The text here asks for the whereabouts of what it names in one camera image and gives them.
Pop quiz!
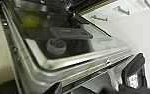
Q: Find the white drawer cabinet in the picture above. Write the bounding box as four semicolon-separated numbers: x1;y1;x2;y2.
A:
80;0;150;25

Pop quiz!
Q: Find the stainless steel dishwasher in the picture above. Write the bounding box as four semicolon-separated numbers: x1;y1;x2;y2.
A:
0;0;135;94

